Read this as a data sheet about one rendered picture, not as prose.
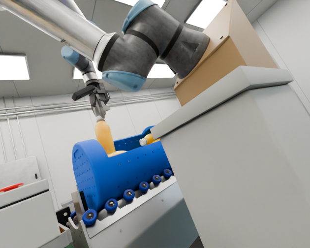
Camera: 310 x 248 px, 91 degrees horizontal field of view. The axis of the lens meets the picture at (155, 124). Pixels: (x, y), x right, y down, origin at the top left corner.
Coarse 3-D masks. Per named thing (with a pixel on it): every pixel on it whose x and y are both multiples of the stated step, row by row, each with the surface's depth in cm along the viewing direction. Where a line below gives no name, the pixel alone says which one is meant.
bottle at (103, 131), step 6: (102, 120) 74; (96, 126) 71; (102, 126) 71; (108, 126) 73; (96, 132) 71; (102, 132) 70; (108, 132) 71; (96, 138) 71; (102, 138) 69; (108, 138) 70; (102, 144) 68; (108, 144) 69; (108, 150) 68; (114, 150) 70
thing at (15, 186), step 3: (18, 183) 28; (21, 183) 28; (6, 186) 26; (9, 186) 26; (12, 186) 27; (15, 186) 27; (18, 186) 28; (0, 189) 26; (3, 189) 26; (6, 189) 26; (9, 189) 27; (0, 192) 27
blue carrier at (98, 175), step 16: (80, 144) 58; (96, 144) 59; (128, 144) 91; (160, 144) 73; (80, 160) 60; (96, 160) 53; (112, 160) 56; (144, 160) 65; (160, 160) 71; (80, 176) 63; (96, 176) 51; (112, 176) 54; (128, 176) 59; (144, 176) 65; (96, 192) 52; (112, 192) 55; (96, 208) 55
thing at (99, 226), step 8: (160, 184) 69; (168, 184) 70; (144, 192) 63; (152, 192) 64; (136, 200) 59; (144, 200) 60; (128, 208) 55; (112, 216) 52; (120, 216) 52; (96, 224) 48; (104, 224) 49; (88, 232) 46; (96, 232) 46
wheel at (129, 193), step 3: (126, 189) 60; (129, 189) 60; (126, 192) 58; (129, 192) 58; (132, 192) 59; (123, 195) 58; (126, 195) 57; (129, 195) 58; (132, 195) 58; (126, 198) 57; (129, 198) 57; (132, 198) 57
